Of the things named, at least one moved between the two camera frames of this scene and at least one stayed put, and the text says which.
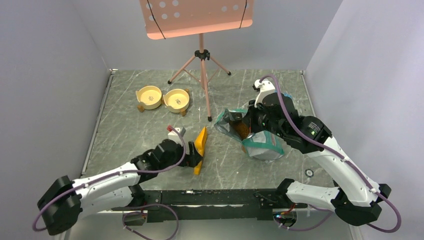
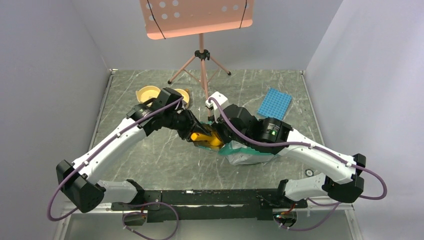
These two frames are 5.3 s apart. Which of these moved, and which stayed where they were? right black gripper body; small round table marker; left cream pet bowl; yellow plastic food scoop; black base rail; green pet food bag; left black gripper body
Moved: yellow plastic food scoop; left black gripper body; green pet food bag; right black gripper body
Stayed: black base rail; left cream pet bowl; small round table marker
